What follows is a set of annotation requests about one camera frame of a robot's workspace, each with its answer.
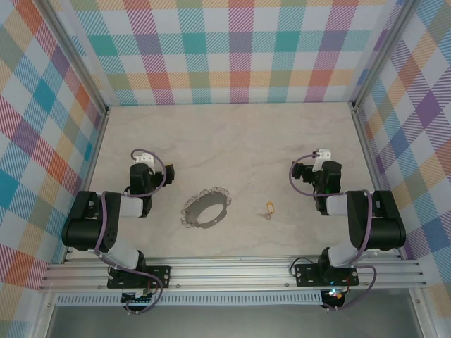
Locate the silver key with yellow tag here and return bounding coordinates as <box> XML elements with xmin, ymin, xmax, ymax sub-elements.
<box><xmin>257</xmin><ymin>201</ymin><xmax>276</xmax><ymax>221</ymax></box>

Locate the black controller board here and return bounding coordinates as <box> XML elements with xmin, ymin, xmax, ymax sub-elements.
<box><xmin>121</xmin><ymin>290</ymin><xmax>158</xmax><ymax>306</ymax></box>
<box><xmin>321</xmin><ymin>287</ymin><xmax>349</xmax><ymax>308</ymax></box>

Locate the aluminium side rail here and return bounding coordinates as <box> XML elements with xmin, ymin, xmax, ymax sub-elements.
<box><xmin>59</xmin><ymin>105</ymin><xmax>111</xmax><ymax>265</ymax></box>
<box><xmin>351</xmin><ymin>104</ymin><xmax>412</xmax><ymax>258</ymax></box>

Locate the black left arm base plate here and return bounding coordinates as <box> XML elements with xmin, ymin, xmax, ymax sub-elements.
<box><xmin>106</xmin><ymin>265</ymin><xmax>173</xmax><ymax>290</ymax></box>

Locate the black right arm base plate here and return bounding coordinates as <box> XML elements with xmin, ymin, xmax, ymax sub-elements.
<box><xmin>294</xmin><ymin>262</ymin><xmax>360</xmax><ymax>288</ymax></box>

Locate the aluminium mounting rail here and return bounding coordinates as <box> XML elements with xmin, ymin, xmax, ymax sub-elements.
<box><xmin>38</xmin><ymin>255</ymin><xmax>427</xmax><ymax>292</ymax></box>

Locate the aluminium corner post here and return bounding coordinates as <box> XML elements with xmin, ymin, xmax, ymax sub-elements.
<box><xmin>350</xmin><ymin>0</ymin><xmax>419</xmax><ymax>108</ymax></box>
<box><xmin>44</xmin><ymin>0</ymin><xmax>111</xmax><ymax>113</ymax></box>

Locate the white slotted cable duct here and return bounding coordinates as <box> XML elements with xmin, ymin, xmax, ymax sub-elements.
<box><xmin>56</xmin><ymin>290</ymin><xmax>323</xmax><ymax>306</ymax></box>

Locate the aluminium frame leg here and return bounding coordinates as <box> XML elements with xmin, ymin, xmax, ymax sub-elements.
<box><xmin>33</xmin><ymin>292</ymin><xmax>59</xmax><ymax>338</ymax></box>
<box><xmin>408</xmin><ymin>287</ymin><xmax>436</xmax><ymax>338</ymax></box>

